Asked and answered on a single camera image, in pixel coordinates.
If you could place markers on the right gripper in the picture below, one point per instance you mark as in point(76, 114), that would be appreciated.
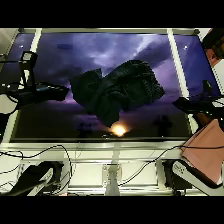
point(190, 105)

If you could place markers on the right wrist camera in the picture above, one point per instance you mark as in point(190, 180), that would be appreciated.
point(206, 86)

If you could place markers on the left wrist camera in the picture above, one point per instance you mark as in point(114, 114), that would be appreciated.
point(28, 57)

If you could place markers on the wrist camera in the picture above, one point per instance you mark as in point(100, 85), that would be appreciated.
point(206, 86)
point(28, 57)

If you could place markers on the black garment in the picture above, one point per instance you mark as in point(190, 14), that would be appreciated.
point(215, 38)

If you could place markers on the blue jeans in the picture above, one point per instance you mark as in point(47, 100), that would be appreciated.
point(123, 90)

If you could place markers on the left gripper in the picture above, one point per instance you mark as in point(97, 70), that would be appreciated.
point(50, 92)

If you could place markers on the red garment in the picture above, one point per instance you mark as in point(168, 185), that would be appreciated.
point(216, 55)

